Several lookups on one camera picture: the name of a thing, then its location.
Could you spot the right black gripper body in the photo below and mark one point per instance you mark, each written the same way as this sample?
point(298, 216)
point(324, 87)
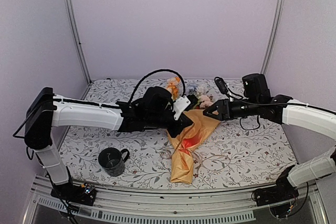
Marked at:
point(251, 109)

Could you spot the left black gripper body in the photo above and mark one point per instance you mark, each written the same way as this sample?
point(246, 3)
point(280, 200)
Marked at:
point(156, 120)

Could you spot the orange fake flower stem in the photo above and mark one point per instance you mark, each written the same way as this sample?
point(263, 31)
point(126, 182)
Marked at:
point(172, 85)

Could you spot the tan raffia ribbon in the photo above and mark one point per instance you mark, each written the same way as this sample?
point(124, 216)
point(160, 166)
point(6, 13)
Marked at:
point(214, 155)

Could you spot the yellow wrapping paper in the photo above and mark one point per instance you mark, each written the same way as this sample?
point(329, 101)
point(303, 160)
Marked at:
point(182, 160)

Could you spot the orange wrapping paper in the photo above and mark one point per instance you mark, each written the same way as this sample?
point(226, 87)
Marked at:
point(190, 144)

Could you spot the blue fake flower stem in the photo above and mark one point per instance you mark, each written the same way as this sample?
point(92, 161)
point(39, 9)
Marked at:
point(191, 89)

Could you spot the pink rose fake stem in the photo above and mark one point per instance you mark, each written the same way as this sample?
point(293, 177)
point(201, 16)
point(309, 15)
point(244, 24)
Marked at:
point(204, 100)

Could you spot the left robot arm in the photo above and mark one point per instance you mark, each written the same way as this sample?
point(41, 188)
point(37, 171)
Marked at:
point(49, 110)

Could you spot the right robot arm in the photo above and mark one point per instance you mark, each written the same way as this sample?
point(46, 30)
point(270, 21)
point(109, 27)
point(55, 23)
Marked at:
point(311, 131)

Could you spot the black mug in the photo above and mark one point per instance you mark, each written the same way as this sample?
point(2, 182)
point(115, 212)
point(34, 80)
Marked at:
point(113, 160)

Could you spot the floral patterned tablecloth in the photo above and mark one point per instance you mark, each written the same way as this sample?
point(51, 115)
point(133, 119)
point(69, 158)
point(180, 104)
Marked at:
point(263, 147)

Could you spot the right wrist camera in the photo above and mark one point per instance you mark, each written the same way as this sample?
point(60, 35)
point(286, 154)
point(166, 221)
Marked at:
point(255, 89)

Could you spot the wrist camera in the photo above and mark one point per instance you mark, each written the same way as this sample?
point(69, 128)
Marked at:
point(255, 89)
point(158, 101)

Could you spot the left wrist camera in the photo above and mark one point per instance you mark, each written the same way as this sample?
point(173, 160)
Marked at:
point(158, 101)

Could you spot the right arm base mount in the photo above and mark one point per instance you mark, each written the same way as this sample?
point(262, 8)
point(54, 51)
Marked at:
point(281, 191)

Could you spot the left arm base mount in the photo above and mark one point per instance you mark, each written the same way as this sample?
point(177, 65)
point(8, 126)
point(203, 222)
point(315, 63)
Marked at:
point(84, 194)

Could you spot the front aluminium rail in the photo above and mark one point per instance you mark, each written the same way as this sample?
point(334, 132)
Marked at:
point(164, 202)

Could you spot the right metal frame post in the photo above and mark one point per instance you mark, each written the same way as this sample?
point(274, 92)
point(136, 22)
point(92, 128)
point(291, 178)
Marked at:
point(272, 37)

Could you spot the metal frame post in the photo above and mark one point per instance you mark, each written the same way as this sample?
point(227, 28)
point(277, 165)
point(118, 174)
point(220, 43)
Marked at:
point(77, 41)
point(272, 37)

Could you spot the left metal frame post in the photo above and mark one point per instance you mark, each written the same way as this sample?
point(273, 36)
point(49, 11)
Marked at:
point(77, 41)

